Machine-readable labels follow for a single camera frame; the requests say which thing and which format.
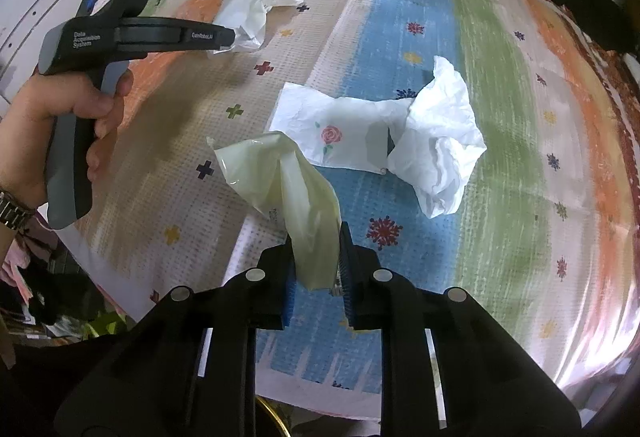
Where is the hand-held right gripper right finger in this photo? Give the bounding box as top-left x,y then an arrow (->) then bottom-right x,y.
339,222 -> 583,437

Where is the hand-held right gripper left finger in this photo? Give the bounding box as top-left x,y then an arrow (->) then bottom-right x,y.
52,237 -> 298,437

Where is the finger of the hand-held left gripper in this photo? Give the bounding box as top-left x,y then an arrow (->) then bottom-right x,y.
115,16 -> 237,54

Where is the small white tissue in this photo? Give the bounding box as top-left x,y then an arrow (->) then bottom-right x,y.
212,0 -> 305,54

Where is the translucent plastic bag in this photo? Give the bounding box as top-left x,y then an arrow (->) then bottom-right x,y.
207,131 -> 343,292

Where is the dark round gold-rimmed bin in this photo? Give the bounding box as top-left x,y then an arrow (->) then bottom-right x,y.
255,394 -> 293,437

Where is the person's left hand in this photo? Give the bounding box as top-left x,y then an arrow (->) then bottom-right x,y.
0,67 -> 136,211

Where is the white headboard panel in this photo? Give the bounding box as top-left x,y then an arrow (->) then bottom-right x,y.
0,0 -> 101,82

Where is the colourful striped mat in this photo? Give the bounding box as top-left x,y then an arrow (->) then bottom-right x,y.
65,0 -> 636,418

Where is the white rose print tissue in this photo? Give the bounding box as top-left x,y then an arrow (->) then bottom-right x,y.
269,83 -> 416,175

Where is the large crumpled white tissue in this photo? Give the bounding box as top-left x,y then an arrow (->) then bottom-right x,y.
387,56 -> 488,219

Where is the metal wristwatch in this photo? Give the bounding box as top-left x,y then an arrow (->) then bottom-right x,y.
0,189 -> 37,231

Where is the green cartoon printed cloth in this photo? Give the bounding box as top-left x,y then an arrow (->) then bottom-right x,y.
47,312 -> 128,340

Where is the pink cloth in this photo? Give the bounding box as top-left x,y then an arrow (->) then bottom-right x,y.
0,227 -> 56,288

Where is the dark cloth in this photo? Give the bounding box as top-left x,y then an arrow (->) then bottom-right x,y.
0,242 -> 126,333

